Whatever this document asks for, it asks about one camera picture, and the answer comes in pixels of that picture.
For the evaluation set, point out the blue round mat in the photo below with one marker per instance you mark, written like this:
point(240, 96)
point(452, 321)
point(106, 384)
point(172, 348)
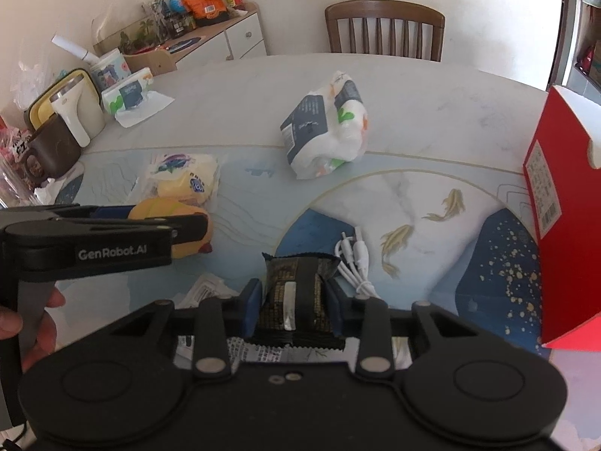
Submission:
point(185, 43)

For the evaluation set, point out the white paper roll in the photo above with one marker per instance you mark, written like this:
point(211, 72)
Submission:
point(73, 48)

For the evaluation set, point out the yellow bun packet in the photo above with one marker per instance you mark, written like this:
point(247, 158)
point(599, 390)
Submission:
point(155, 209)

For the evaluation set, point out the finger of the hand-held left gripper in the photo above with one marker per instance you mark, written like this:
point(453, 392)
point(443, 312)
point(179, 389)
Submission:
point(188, 235)
point(110, 211)

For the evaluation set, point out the yellow lidded box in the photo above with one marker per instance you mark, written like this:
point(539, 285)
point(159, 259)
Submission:
point(40, 103)

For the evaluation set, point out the white printed cup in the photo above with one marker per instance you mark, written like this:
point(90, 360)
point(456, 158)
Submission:
point(110, 73)

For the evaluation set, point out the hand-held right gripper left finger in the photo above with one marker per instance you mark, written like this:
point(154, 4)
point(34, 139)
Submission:
point(251, 307)

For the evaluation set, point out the white wooden sideboard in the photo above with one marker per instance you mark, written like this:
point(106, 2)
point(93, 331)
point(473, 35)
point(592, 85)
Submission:
point(244, 37)

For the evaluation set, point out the white blister packet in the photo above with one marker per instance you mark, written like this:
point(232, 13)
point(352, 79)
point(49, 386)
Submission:
point(206, 291)

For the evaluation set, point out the opened tissue pack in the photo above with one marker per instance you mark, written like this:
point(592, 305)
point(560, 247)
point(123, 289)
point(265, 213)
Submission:
point(129, 94)

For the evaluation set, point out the grey white tissue pack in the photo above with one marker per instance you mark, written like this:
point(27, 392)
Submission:
point(324, 127)

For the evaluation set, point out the white printed sachet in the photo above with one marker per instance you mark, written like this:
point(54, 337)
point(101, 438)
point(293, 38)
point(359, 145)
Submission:
point(263, 354)

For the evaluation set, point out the white blue patterned desktop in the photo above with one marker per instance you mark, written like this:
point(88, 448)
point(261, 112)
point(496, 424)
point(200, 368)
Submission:
point(422, 117)

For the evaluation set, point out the brown mug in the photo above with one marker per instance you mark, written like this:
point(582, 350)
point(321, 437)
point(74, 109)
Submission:
point(54, 155)

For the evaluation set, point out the wooden chair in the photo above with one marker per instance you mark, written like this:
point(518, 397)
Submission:
point(385, 11)

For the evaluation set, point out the glass fish tank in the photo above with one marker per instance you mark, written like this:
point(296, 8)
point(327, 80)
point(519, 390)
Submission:
point(126, 30)

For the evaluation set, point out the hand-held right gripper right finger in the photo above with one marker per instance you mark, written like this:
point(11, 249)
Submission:
point(335, 307)

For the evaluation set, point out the red cardboard box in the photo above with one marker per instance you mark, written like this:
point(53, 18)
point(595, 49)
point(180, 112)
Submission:
point(568, 225)

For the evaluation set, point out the white wooden wall cabinet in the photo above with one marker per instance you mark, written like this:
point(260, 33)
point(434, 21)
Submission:
point(587, 33)

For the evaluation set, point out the white thermos mug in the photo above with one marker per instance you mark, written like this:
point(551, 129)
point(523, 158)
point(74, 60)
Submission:
point(80, 112)

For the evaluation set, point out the dark snack packet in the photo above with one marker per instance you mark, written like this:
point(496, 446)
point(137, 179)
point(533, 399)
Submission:
point(293, 291)

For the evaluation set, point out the person's left hand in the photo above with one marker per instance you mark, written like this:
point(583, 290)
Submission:
point(42, 333)

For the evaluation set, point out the white blue bread packet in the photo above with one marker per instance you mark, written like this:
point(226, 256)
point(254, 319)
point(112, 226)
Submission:
point(188, 176)

